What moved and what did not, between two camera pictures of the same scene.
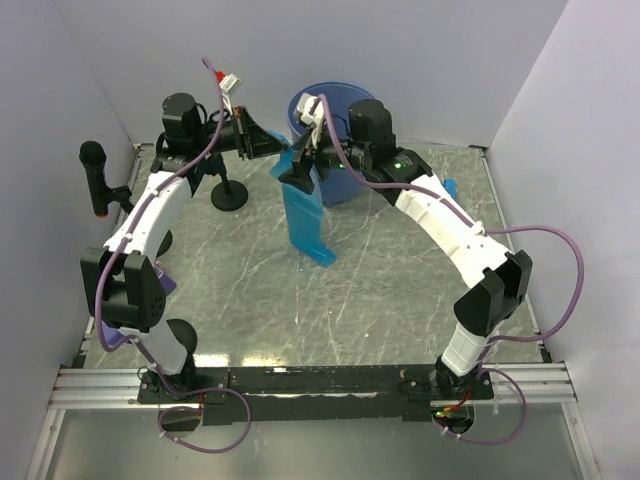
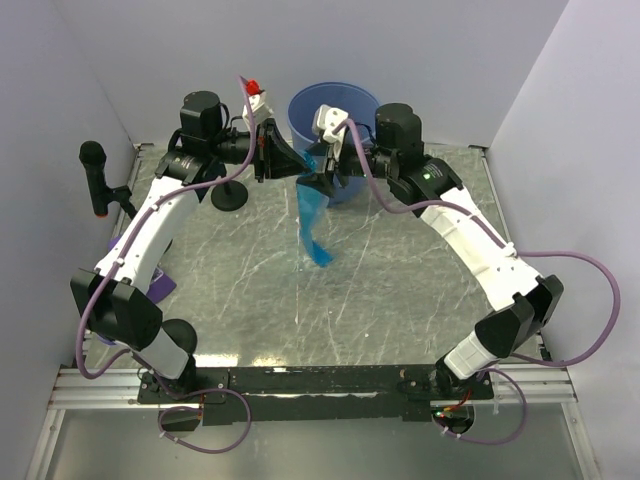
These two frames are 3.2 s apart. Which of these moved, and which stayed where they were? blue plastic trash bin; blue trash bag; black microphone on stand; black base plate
Moved: blue trash bag
Stayed: blue plastic trash bin; black microphone on stand; black base plate
